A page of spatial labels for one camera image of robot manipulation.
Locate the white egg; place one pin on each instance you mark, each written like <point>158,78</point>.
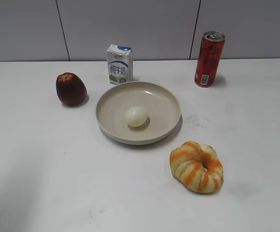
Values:
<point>136,116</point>

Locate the beige round plate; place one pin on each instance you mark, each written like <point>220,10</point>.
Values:
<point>164,112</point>

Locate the white milk carton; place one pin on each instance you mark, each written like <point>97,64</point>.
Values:
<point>120,64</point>

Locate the dark red apple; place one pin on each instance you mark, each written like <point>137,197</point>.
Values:
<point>70,89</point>

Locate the red soda can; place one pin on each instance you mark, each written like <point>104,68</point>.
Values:
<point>211,48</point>

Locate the orange striped ring bread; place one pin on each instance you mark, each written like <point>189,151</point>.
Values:
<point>197,167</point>

